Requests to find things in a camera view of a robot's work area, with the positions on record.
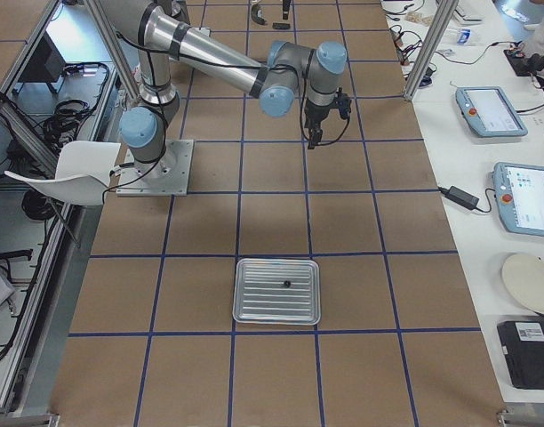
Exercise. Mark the white plastic chair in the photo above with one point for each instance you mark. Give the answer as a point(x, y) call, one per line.
point(82, 174)

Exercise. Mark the black power adapter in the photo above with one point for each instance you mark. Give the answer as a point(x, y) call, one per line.
point(464, 199)

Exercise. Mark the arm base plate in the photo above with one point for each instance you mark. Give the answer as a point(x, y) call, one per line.
point(169, 177)

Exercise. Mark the black laptop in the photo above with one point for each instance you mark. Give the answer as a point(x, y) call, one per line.
point(522, 344)

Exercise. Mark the blue teach pendant near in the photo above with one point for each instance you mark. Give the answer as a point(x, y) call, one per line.
point(519, 192)

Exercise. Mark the white round plate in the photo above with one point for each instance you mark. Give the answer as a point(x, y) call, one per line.
point(523, 277)

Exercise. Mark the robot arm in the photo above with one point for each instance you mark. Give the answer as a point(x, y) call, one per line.
point(290, 68)

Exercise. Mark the olive brake shoe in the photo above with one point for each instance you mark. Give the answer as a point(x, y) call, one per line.
point(256, 15)

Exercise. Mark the silver ribbed metal tray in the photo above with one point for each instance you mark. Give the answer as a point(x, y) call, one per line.
point(261, 298)

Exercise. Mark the blue teach pendant far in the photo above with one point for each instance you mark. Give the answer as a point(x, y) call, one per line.
point(488, 112)

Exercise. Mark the aluminium frame post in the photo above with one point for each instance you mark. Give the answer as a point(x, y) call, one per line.
point(441, 11)

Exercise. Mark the black brake pad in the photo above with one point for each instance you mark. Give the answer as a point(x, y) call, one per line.
point(281, 25)

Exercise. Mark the blue teach pendant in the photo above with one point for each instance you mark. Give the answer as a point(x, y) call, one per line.
point(488, 112)
point(519, 192)

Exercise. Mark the bag of wooden pieces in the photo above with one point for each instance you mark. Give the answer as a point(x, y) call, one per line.
point(419, 18)

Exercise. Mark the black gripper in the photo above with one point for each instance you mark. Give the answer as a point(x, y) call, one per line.
point(316, 115)

